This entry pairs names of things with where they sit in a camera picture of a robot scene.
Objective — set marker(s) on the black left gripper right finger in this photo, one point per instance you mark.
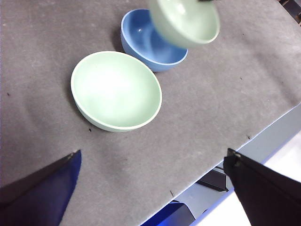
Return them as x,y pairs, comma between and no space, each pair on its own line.
270,200

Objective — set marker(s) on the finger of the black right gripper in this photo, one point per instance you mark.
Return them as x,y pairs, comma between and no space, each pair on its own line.
205,1

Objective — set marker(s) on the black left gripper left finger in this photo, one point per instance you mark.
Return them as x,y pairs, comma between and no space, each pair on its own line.
40,200

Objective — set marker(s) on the pale green ribbed bowl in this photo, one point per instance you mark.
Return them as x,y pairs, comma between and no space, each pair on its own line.
115,94
188,21

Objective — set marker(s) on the blue ribbed bowl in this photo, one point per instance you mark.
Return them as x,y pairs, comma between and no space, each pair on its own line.
141,40

